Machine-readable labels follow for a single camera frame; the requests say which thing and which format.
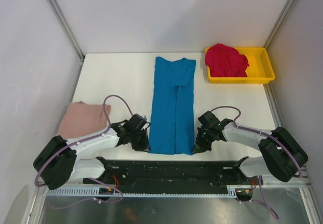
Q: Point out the right aluminium frame post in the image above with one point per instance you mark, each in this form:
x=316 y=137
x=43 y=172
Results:
x=279 y=22

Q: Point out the pink t shirt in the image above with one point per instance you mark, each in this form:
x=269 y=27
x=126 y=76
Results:
x=82 y=119

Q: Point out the blue t shirt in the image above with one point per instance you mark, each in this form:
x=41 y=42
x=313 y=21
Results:
x=172 y=116

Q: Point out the yellow plastic tray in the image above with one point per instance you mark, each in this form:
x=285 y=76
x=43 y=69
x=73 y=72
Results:
x=259 y=71

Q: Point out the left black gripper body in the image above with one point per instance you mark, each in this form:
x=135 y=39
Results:
x=139 y=142

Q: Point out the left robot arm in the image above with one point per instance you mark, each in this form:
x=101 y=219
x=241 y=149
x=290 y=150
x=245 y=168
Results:
x=65 y=160

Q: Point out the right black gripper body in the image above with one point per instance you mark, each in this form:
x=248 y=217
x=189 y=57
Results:
x=204 y=140

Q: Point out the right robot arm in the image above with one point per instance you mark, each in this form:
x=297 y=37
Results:
x=281 y=155

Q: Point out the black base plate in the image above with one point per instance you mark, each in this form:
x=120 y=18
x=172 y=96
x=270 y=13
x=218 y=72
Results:
x=178 y=178

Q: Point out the red t shirt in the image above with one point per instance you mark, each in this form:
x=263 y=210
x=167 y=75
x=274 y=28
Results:
x=226 y=61

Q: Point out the aluminium frame post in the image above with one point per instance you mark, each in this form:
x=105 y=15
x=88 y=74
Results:
x=54 y=5
x=279 y=22

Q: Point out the left aluminium frame post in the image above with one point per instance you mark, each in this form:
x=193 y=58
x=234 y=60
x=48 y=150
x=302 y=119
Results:
x=54 y=5

